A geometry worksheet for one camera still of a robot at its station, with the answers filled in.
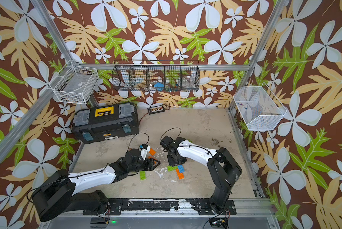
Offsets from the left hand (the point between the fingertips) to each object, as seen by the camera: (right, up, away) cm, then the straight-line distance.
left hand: (159, 161), depth 82 cm
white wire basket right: (+59, +31, 0) cm, 66 cm away
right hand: (+9, -2, +5) cm, 10 cm away
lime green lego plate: (-10, -9, +2) cm, 13 cm away
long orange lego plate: (+13, -9, +2) cm, 16 cm away
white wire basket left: (-52, +46, +3) cm, 70 cm away
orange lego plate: (-6, +1, +5) cm, 8 cm away
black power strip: (-6, +34, +36) cm, 50 cm away
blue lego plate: (+13, -5, +4) cm, 15 cm away
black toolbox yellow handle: (-37, +22, +7) cm, 44 cm away
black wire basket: (-3, +56, +14) cm, 58 cm away
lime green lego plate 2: (+7, -5, +4) cm, 9 cm away
